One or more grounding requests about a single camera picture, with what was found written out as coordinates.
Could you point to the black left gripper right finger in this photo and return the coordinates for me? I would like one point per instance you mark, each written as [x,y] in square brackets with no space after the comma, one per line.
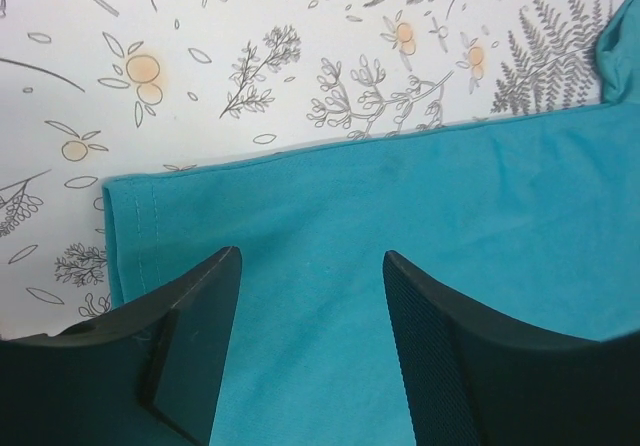
[475,376]

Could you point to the floral patterned table mat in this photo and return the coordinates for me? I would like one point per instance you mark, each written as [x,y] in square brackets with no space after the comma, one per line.
[92,89]

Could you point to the teal t shirt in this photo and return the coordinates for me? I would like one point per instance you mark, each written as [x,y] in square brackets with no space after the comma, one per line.
[536,216]

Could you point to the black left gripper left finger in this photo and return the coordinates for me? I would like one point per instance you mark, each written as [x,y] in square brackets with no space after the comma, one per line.
[146,373]

